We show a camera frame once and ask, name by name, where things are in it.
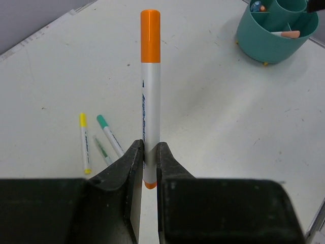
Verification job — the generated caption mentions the teal cap white marker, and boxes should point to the teal cap white marker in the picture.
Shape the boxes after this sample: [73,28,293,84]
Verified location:
[96,114,124,158]

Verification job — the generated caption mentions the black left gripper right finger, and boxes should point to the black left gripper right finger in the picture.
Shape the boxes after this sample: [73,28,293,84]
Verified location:
[156,142,305,243]

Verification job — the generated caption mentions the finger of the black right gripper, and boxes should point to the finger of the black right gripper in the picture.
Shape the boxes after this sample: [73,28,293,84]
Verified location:
[306,0,325,13]

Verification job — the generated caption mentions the orange cap white marker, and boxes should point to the orange cap white marker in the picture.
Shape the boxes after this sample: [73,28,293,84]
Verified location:
[140,9,160,189]

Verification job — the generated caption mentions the teal round organizer container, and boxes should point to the teal round organizer container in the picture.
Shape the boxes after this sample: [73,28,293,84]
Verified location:
[236,1,319,65]

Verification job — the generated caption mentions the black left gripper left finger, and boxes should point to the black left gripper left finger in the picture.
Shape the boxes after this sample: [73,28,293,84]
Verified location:
[1,140,144,243]

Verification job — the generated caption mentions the pink cap white marker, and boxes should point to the pink cap white marker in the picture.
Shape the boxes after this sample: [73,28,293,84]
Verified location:
[271,30,300,39]

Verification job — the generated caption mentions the yellow cap white marker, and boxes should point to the yellow cap white marker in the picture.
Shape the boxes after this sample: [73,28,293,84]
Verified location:
[79,113,91,175]

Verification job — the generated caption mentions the thin green pen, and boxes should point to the thin green pen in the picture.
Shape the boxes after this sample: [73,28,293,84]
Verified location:
[93,136,113,166]

